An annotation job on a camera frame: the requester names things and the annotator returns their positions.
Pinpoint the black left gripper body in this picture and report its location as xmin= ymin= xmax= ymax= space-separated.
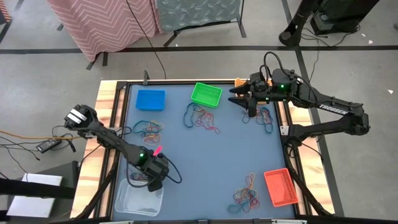
xmin=141 ymin=155 xmax=170 ymax=193

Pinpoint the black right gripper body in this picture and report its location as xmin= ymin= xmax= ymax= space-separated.
xmin=247 ymin=73 xmax=274 ymax=118

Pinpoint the rubber band pile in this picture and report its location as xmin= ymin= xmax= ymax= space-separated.
xmin=129 ymin=172 xmax=149 ymax=182

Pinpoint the teal blue rubber band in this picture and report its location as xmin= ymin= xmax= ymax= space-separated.
xmin=259 ymin=107 xmax=275 ymax=134
xmin=183 ymin=102 xmax=200 ymax=129
xmin=132 ymin=119 xmax=157 ymax=135
xmin=227 ymin=198 xmax=261 ymax=215

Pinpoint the clear plastic container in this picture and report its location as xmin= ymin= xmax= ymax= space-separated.
xmin=114 ymin=177 xmax=165 ymax=218

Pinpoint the red rubber band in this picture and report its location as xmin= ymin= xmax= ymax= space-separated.
xmin=195 ymin=108 xmax=221 ymax=134

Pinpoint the yellow orange plastic basket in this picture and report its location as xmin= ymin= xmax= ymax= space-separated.
xmin=233 ymin=77 xmax=274 ymax=90

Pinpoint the green plastic basket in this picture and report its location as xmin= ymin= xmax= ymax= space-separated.
xmin=190 ymin=82 xmax=223 ymax=109

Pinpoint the blue grey table mat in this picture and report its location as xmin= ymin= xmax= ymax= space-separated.
xmin=111 ymin=83 xmax=296 ymax=221

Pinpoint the black metal cloth rack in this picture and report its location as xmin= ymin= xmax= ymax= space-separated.
xmin=163 ymin=0 xmax=248 ymax=47
xmin=57 ymin=24 xmax=109 ymax=71

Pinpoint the blue plastic basket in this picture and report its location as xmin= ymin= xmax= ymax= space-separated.
xmin=135 ymin=89 xmax=166 ymax=112

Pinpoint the green leaf-print cloth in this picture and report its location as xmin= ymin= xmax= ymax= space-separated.
xmin=154 ymin=0 xmax=243 ymax=33

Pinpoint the black side table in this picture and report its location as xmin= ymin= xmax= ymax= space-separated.
xmin=0 ymin=160 xmax=81 ymax=224

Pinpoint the red orange plastic basket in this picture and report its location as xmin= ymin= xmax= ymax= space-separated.
xmin=263 ymin=167 xmax=299 ymax=208

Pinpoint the black power adapter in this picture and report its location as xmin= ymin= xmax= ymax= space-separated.
xmin=36 ymin=139 xmax=62 ymax=154

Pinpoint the black equipment box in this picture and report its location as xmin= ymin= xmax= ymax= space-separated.
xmin=310 ymin=0 xmax=381 ymax=35

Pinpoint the white flat panel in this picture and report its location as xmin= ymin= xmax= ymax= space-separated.
xmin=6 ymin=173 xmax=63 ymax=218

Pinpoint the pink chevron cloth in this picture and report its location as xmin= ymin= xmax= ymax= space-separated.
xmin=45 ymin=0 xmax=162 ymax=63

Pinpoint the red striped object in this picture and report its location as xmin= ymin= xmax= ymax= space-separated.
xmin=0 ymin=0 xmax=13 ymax=24

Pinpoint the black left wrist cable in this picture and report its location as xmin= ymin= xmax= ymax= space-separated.
xmin=126 ymin=157 xmax=183 ymax=189

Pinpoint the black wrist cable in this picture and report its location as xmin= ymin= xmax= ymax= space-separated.
xmin=263 ymin=51 xmax=299 ymax=82
xmin=126 ymin=157 xmax=183 ymax=189

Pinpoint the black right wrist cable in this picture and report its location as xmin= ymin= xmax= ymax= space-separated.
xmin=263 ymin=51 xmax=299 ymax=82

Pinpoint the black aluminium table frame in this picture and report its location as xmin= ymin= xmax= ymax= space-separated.
xmin=74 ymin=78 xmax=346 ymax=224

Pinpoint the black stand post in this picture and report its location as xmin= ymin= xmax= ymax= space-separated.
xmin=279 ymin=0 xmax=324 ymax=47

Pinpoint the black floor cable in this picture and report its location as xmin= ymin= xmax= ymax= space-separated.
xmin=300 ymin=26 xmax=361 ymax=91

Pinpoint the black hanging cable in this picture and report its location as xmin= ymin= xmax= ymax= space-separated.
xmin=125 ymin=0 xmax=167 ymax=80

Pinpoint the black strap bar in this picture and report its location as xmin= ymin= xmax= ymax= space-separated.
xmin=0 ymin=177 xmax=77 ymax=200

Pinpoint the orange floor cable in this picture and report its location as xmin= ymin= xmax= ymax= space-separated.
xmin=0 ymin=129 xmax=81 ymax=141

